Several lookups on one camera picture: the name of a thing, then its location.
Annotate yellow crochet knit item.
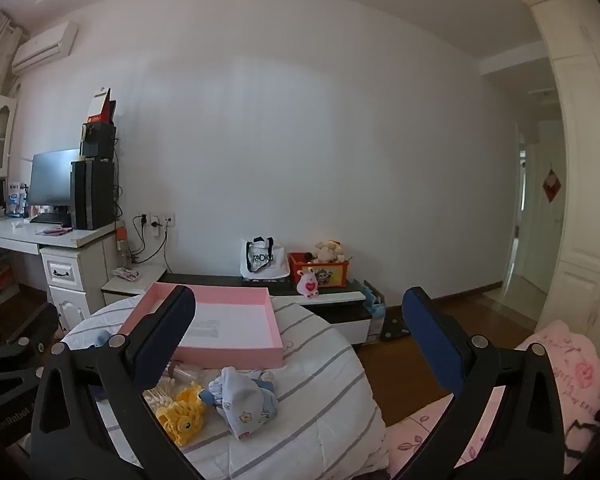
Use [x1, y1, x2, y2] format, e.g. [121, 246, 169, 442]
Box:
[155, 382, 207, 448]

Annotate light blue printed baby hat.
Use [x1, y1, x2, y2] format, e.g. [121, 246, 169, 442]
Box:
[199, 367, 278, 440]

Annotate bag of cotton swabs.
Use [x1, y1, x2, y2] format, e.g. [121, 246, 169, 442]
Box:
[143, 377, 181, 412]

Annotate pink bedding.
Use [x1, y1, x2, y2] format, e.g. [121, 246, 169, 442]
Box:
[387, 321, 600, 477]

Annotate white desk with drawers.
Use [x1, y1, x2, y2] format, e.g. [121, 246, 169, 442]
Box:
[0, 218, 118, 333]

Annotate pink booklet on desk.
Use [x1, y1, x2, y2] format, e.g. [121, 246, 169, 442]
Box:
[35, 226, 73, 236]

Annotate floral pouch on side table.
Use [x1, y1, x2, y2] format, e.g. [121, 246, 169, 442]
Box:
[112, 266, 140, 282]

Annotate pink shallow tray box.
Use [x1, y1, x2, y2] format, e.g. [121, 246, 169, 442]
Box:
[116, 282, 285, 370]

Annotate black keyboard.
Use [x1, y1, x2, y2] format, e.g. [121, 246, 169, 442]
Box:
[30, 212, 72, 228]

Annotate orange capped bottle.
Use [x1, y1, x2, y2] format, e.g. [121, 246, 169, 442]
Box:
[114, 222, 130, 266]

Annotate blue white carton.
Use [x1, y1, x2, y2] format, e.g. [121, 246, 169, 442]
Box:
[5, 182, 29, 218]

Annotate black floor scale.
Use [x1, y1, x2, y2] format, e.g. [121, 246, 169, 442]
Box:
[380, 314, 411, 342]

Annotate round table striped quilt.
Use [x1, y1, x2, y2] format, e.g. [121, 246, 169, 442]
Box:
[60, 292, 390, 480]

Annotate black computer monitor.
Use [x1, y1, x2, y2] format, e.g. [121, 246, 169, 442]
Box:
[28, 148, 79, 214]

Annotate black computer tower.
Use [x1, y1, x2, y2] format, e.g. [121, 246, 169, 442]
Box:
[70, 159, 114, 231]

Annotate low black white tv bench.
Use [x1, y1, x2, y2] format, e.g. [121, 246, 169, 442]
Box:
[102, 264, 370, 346]

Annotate pink heart plush toy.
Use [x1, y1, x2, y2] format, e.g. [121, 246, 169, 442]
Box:
[296, 268, 318, 298]

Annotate red cartoon storage box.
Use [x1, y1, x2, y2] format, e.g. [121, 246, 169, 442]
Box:
[288, 252, 349, 288]

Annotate black box on tower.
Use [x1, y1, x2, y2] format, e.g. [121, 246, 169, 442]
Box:
[79, 122, 117, 160]

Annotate red door ornament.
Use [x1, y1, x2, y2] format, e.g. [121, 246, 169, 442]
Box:
[542, 168, 562, 203]

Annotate beige plush toy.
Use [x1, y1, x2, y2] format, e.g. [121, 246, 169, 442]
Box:
[314, 240, 346, 263]

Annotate red white paper bag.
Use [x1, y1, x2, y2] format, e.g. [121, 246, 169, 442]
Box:
[85, 87, 117, 125]

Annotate white air conditioner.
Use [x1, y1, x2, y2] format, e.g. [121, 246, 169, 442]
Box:
[12, 21, 79, 76]

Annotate black power cables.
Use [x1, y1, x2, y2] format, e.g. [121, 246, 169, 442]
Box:
[128, 212, 174, 273]

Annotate wall power sockets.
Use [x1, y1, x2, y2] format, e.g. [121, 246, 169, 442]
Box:
[148, 211, 175, 237]

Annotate white tote bag black handles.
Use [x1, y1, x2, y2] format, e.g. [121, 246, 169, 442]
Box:
[240, 236, 290, 281]

